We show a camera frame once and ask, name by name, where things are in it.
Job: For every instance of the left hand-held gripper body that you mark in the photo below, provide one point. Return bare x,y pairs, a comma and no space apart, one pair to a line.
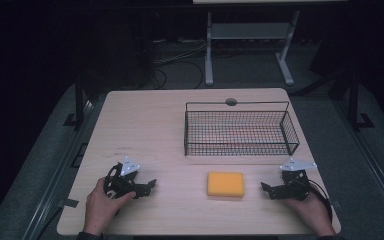
121,181

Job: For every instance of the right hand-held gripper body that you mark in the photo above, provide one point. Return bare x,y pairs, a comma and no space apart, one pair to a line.
296,185

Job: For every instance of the person's right hand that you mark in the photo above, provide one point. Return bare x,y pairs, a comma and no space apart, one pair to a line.
310,213

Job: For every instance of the person's left hand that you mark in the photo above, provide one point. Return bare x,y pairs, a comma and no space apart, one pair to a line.
101,206

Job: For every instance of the yellow sponge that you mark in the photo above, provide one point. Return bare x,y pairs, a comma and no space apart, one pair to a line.
225,184

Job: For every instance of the white metal stand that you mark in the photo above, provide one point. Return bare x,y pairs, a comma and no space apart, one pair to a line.
250,31

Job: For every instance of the black metal post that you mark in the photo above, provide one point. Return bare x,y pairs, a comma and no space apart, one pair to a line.
354,100
79,100

